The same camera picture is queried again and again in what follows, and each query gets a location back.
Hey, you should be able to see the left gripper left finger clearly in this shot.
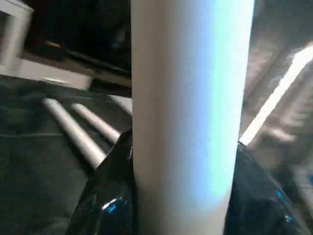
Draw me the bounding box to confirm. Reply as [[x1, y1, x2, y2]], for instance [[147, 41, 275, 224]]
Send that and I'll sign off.
[[65, 128, 136, 235]]

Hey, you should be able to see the black table mat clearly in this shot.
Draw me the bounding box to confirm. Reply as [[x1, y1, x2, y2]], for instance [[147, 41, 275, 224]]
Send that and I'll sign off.
[[0, 73, 135, 235]]

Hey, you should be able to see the white glass door cabinet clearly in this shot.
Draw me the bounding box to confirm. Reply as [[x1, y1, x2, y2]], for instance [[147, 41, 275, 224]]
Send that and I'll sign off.
[[0, 0, 34, 71]]

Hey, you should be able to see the white drawer unit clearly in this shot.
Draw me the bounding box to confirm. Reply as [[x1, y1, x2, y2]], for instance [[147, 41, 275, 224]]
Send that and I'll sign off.
[[0, 58, 94, 92]]

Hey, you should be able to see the white plastic table leg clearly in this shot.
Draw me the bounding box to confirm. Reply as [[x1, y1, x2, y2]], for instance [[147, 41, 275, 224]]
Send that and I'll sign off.
[[42, 97, 107, 170], [72, 102, 122, 144], [130, 0, 256, 235]]

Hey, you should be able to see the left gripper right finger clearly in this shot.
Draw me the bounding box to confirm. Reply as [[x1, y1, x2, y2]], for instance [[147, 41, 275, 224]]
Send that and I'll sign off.
[[223, 142, 313, 235]]

